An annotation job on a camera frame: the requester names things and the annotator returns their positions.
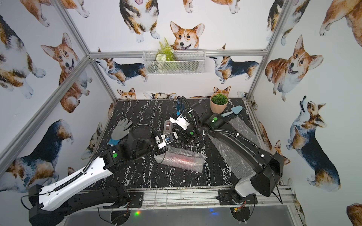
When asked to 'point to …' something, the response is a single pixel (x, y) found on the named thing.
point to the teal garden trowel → (235, 109)
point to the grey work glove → (120, 131)
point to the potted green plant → (218, 102)
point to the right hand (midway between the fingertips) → (174, 138)
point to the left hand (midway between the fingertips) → (172, 133)
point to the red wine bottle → (185, 161)
